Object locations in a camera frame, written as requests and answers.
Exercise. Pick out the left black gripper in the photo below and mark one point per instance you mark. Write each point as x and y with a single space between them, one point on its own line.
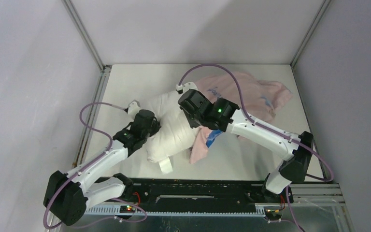
156 126

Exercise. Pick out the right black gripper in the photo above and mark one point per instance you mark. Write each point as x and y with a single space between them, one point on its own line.
192 123

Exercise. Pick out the white pillow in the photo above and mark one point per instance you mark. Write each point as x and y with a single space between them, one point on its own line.
175 136

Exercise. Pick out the pink and blue pillowcase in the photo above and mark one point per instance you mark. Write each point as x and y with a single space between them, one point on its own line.
261 98

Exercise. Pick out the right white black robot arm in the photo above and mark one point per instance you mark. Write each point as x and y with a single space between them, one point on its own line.
226 116

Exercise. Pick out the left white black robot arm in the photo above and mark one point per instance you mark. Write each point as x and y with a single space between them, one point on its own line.
69 195

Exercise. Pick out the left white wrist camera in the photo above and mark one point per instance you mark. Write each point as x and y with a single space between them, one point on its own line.
133 108

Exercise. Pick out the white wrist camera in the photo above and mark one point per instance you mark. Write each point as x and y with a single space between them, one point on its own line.
133 108
181 89

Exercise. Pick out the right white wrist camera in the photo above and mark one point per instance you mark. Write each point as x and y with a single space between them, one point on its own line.
181 89

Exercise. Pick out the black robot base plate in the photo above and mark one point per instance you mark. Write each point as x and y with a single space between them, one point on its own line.
203 195

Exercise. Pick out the grey slotted cable duct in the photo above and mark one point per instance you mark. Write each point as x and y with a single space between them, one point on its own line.
126 210

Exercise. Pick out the left aluminium frame post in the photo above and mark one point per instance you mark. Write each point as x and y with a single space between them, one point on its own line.
77 21

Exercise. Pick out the aluminium frame post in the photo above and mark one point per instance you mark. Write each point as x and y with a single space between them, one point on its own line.
310 31
77 21

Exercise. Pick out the right aluminium frame post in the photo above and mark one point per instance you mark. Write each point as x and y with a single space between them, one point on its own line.
310 31

